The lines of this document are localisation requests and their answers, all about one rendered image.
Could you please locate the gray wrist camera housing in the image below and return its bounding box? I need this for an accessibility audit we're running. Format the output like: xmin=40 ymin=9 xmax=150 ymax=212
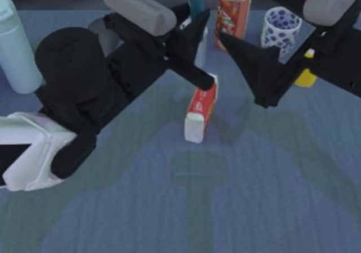
xmin=102 ymin=0 xmax=177 ymax=36
xmin=302 ymin=0 xmax=359 ymax=27

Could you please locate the white cup with blue spots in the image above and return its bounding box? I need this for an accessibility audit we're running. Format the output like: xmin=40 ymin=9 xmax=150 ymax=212
xmin=260 ymin=6 xmax=303 ymax=61

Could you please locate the yellow object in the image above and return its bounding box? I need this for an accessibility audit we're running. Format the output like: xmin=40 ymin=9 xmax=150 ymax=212
xmin=292 ymin=49 xmax=319 ymax=88

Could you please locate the red orange spray can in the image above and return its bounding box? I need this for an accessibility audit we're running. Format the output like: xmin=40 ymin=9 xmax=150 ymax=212
xmin=213 ymin=0 xmax=253 ymax=54

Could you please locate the light teal bottle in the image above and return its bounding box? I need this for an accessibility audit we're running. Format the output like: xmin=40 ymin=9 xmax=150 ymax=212
xmin=0 ymin=0 xmax=46 ymax=94

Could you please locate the red and white box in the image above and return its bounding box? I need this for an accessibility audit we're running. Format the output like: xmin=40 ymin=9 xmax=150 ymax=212
xmin=183 ymin=73 xmax=219 ymax=145

